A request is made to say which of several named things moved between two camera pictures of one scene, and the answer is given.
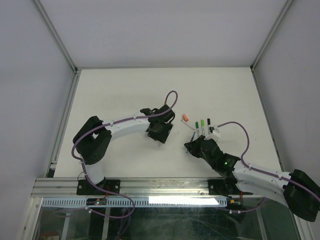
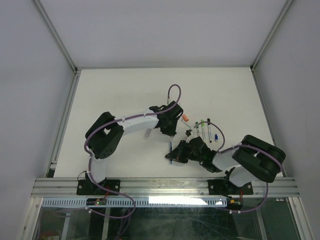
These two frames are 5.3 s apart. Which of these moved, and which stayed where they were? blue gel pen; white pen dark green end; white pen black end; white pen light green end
Moved: blue gel pen
Stayed: white pen light green end; white pen dark green end; white pen black end
